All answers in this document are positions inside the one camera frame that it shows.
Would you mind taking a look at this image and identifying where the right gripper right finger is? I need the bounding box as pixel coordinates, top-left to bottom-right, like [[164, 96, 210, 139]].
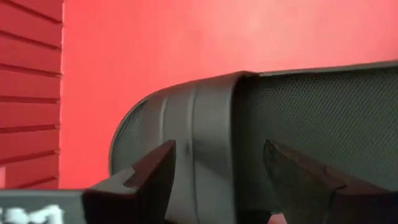
[[263, 139, 398, 224]]

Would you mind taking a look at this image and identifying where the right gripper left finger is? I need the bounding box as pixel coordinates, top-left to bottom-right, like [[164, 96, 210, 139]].
[[82, 139, 177, 224]]

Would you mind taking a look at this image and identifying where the black rubber slide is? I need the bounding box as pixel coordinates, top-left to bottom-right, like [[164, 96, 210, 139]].
[[108, 60, 398, 224]]

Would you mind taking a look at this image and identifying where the red plastic bin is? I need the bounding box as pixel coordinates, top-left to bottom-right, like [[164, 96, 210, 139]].
[[0, 0, 398, 224]]

